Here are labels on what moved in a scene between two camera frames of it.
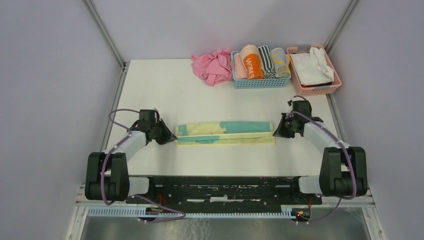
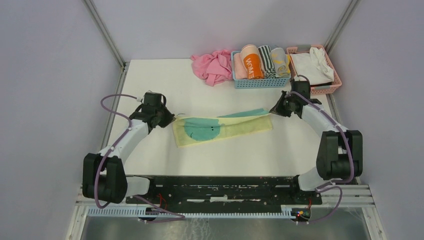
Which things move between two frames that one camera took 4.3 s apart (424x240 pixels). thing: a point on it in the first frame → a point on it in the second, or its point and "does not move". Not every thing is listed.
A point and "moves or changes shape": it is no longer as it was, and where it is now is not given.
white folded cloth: [312, 68] does not move
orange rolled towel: [252, 62] does not move
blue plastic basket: [257, 82] does not move
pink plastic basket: [312, 91] does not move
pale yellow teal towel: [225, 133] moves or changes shape
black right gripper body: [286, 127] → [284, 106]
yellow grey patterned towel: [281, 62] does not move
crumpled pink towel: [214, 68] does not move
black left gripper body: [161, 134] → [164, 117]
